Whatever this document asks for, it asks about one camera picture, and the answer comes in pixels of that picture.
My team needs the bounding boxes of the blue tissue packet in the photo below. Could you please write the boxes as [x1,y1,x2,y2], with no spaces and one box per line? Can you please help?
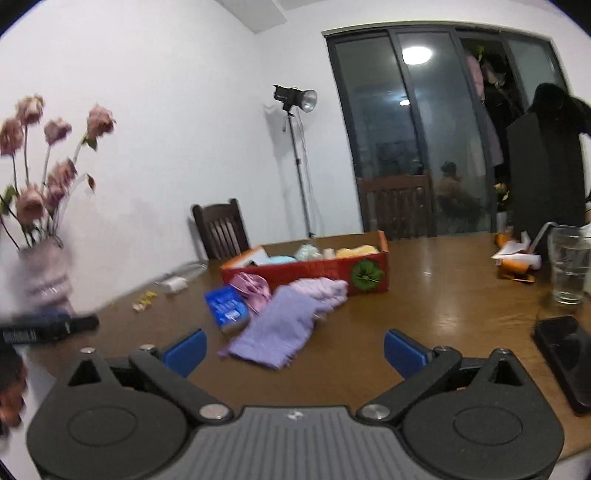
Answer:
[204,285,251,334]

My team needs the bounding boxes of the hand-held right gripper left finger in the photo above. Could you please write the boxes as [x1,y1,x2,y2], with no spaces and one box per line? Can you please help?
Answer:
[58,329,234,423]

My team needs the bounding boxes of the dark wooden chair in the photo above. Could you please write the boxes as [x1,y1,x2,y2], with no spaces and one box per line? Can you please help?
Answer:
[191,198,251,260]
[356,173,437,241]

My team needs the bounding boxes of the studio light on stand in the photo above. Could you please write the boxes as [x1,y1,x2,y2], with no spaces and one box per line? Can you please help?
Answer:
[272,84,319,238]

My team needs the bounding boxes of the dried pink roses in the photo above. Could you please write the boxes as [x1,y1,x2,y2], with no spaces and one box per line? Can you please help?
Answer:
[0,95,116,250]

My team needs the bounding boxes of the sliding glass door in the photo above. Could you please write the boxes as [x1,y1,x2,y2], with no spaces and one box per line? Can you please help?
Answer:
[322,22,573,241]

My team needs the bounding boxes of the white and yellow plush toy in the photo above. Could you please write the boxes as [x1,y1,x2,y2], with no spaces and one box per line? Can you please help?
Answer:
[322,244,380,260]

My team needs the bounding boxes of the person's left hand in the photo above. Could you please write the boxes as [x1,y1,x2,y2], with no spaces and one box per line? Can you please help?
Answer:
[0,390,25,430]

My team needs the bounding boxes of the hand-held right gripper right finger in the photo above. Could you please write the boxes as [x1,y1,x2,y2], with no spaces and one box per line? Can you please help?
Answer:
[356,329,536,422]

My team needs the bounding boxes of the pink speckled ceramic vase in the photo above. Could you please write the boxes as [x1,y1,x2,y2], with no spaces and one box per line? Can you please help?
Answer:
[9,240,77,319]

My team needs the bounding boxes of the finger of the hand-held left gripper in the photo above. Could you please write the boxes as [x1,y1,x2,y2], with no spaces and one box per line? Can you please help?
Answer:
[37,313,100,343]

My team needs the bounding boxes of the potted plant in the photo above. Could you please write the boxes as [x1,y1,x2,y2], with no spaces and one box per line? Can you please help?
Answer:
[493,182,512,234]

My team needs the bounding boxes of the crumpled white paper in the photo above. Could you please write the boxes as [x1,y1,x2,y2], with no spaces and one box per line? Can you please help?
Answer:
[492,231,541,266]

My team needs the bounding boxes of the orange and white tube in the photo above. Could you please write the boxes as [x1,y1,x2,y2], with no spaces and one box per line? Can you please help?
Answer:
[501,256,542,278]

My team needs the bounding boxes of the black phone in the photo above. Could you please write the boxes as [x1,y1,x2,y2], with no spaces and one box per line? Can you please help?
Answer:
[533,316,591,415]

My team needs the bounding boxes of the hanging clothes behind glass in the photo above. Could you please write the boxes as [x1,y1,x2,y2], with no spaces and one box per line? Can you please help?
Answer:
[464,46,506,168]

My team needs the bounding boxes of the white charger cable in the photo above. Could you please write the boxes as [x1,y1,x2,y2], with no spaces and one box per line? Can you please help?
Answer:
[154,261,208,284]

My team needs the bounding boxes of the black jacket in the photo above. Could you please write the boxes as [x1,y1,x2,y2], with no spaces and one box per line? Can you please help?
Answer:
[526,82,591,136]

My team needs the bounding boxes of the red cardboard box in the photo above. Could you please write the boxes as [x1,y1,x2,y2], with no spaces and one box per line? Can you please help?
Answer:
[220,231,390,296]

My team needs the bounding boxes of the lavender knit cloth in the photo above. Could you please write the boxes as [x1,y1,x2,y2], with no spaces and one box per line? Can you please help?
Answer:
[217,286,319,370]

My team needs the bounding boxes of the clear drinking glass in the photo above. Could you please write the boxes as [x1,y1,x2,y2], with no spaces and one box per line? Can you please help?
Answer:
[547,224,591,305]

